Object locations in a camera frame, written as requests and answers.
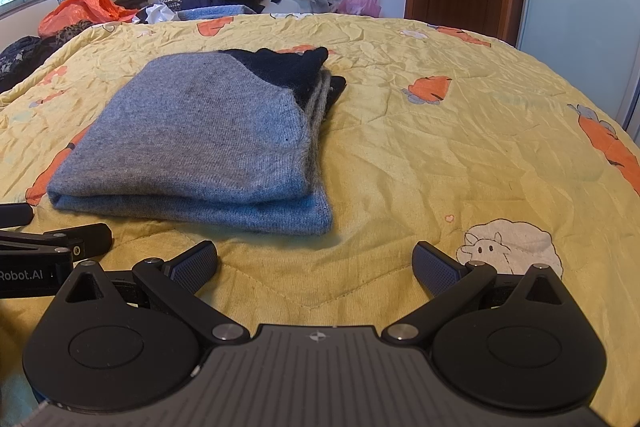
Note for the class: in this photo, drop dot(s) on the light blue knit cloth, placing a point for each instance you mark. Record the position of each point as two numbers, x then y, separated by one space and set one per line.
220 12

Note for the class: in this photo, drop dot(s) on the orange plastic bag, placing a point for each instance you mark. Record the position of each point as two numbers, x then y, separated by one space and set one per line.
80 14

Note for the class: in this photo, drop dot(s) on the pale blue wardrobe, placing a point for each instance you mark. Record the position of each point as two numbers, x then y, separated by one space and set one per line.
580 2

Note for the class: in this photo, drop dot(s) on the yellow printed blanket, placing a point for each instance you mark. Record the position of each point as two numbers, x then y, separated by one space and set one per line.
450 147

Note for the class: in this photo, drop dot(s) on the white and dark crumpled cloth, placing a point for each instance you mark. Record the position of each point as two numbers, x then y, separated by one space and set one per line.
160 12

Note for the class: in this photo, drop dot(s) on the grey sweater with navy sleeves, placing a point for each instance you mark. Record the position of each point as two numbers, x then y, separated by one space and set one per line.
200 142

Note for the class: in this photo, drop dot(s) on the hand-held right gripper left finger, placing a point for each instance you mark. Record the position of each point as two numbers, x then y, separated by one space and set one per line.
192 268

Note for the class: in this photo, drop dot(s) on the pink plastic bag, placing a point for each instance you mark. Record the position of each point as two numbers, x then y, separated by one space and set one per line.
360 2

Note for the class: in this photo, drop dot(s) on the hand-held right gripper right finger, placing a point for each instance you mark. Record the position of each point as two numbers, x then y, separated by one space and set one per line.
436 269

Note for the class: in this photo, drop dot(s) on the dark patterned clothes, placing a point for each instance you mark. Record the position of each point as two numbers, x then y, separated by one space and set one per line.
25 54

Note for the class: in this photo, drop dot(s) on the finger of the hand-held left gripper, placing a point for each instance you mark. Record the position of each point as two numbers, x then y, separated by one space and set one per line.
15 214
85 239

